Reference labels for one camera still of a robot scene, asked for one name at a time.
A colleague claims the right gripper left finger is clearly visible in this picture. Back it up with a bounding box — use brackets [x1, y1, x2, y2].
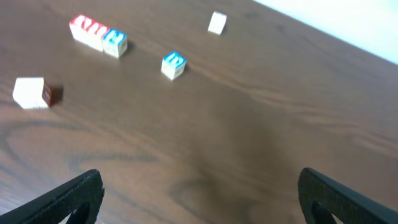
[1, 169, 104, 224]

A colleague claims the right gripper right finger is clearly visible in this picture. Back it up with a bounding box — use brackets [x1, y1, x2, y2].
[297, 167, 397, 224]

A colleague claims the blue number 2 block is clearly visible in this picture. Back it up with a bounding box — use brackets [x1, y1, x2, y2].
[103, 28, 127, 58]

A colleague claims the red letter I block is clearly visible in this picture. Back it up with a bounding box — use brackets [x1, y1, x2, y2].
[87, 22, 109, 52]

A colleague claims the red letter A block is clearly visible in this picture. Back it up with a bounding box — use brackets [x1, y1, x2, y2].
[69, 14, 93, 45]

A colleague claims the white block near centre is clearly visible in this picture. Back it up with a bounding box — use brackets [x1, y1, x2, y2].
[12, 77, 52, 110]

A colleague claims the white block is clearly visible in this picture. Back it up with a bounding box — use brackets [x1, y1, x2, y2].
[208, 11, 227, 35]
[12, 77, 52, 110]

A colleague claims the blue letter D block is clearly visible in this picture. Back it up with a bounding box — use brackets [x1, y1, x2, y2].
[161, 51, 187, 80]

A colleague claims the white block far right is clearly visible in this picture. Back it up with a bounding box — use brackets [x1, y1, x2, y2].
[208, 11, 227, 35]

